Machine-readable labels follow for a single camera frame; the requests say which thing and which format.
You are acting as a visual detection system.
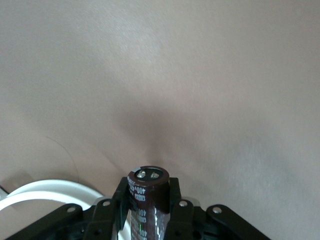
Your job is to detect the white semicircular pipe clamp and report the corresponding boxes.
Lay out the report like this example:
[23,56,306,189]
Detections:
[0,179,133,240]

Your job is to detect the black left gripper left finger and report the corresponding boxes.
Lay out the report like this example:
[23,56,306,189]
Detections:
[9,176,131,240]

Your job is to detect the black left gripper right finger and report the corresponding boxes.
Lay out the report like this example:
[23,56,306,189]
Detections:
[163,177,272,240]

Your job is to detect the brown table mat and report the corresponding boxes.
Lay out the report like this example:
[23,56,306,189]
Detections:
[0,0,320,240]

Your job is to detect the brown cylindrical capacitor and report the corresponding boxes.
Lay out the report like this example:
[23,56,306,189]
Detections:
[126,164,171,240]

